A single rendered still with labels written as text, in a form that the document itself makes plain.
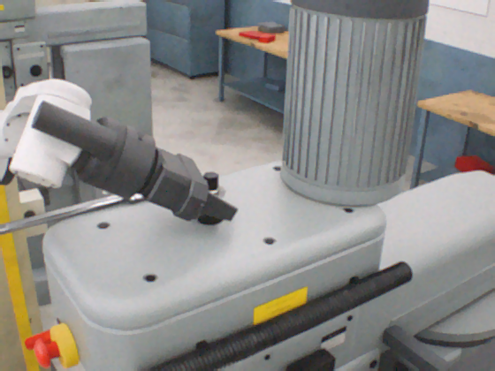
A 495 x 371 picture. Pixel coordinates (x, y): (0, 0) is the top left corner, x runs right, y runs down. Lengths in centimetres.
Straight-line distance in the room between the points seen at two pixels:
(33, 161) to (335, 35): 41
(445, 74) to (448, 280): 470
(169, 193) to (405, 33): 38
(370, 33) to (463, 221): 51
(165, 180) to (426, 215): 60
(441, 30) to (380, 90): 497
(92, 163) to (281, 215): 28
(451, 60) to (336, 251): 496
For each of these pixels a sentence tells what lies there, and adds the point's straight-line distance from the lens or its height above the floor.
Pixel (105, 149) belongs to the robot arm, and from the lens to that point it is 69.
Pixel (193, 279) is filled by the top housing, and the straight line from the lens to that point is 71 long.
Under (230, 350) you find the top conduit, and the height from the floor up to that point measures 180.
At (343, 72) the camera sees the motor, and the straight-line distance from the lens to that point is 81.
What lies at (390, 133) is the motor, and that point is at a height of 200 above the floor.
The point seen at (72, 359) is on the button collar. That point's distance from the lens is 81.
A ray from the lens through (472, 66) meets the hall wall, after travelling 559.
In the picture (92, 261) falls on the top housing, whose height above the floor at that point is 189.
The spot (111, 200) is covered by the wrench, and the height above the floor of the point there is 190.
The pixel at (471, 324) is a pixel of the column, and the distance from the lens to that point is 125.
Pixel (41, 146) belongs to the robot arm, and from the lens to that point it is 71.
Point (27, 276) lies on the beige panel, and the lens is 284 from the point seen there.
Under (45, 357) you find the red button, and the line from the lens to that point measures 81.
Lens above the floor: 230
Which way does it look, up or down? 26 degrees down
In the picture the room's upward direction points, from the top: 2 degrees clockwise
